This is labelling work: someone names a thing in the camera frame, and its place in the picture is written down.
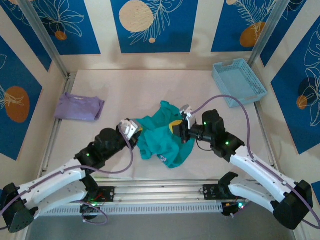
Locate teal printed t-shirt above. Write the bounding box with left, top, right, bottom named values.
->
left=134, top=100, right=196, bottom=170

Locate folded purple t-shirt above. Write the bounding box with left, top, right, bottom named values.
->
left=54, top=92, right=106, bottom=123

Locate white marble-pattern table cover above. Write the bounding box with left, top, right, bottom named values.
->
left=47, top=69, right=276, bottom=180

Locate light blue perforated plastic basket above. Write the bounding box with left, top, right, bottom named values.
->
left=212, top=58, right=268, bottom=109

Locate black controller board with LEDs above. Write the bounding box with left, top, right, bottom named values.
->
left=221, top=201, right=248, bottom=217
left=79, top=202, right=101, bottom=219

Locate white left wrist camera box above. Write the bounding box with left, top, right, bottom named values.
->
left=117, top=119, right=141, bottom=141

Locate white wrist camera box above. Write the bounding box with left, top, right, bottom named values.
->
left=117, top=119, right=141, bottom=141
left=179, top=104, right=198, bottom=128

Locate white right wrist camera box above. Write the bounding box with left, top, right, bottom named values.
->
left=179, top=104, right=198, bottom=128

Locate thin black wire loop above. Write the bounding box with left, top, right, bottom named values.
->
left=194, top=139, right=214, bottom=152

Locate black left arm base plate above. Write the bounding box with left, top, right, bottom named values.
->
left=82, top=186, right=116, bottom=203

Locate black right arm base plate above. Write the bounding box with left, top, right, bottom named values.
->
left=202, top=184, right=236, bottom=201

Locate aluminium rail frame beam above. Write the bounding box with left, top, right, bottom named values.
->
left=24, top=178, right=298, bottom=207

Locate white slotted cable duct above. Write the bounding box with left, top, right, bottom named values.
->
left=32, top=202, right=223, bottom=216

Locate aluminium corner post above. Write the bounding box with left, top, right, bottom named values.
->
left=248, top=0, right=292, bottom=67
left=18, top=0, right=70, bottom=77

